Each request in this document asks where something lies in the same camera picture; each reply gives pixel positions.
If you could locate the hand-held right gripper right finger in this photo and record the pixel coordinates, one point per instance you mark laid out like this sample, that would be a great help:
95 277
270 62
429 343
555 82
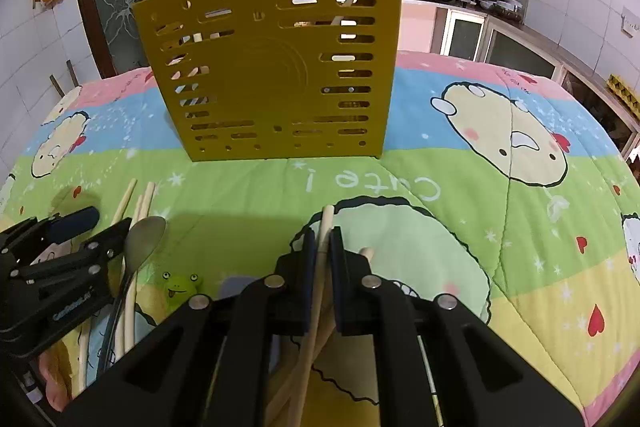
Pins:
336 277

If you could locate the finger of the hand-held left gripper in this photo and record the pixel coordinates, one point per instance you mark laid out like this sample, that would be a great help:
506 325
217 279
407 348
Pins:
102 247
75 223

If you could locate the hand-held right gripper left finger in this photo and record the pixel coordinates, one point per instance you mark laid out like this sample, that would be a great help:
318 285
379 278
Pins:
310 277

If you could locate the wooden chopstick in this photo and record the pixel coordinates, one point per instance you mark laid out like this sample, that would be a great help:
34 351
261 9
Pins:
125 197
327 222
149 197
139 207
367 253

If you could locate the metal spoon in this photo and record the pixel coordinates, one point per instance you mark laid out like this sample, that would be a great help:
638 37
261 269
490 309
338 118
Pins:
145 239

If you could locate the yellow slotted utensil holder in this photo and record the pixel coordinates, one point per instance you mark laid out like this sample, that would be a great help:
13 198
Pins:
260 72

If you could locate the thin stick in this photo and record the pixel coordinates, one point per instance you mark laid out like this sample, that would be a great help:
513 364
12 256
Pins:
57 86
73 74

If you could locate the printed cartoon blanket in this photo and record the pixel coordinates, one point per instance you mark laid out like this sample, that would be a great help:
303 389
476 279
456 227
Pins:
500 217

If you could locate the kitchen counter cabinet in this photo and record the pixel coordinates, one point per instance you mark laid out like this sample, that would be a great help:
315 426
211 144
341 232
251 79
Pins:
520 52

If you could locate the egg carton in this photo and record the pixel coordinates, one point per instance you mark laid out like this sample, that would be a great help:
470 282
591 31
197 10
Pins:
625 89

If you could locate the white wall socket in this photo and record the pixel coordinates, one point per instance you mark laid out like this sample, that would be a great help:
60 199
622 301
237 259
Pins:
631 23

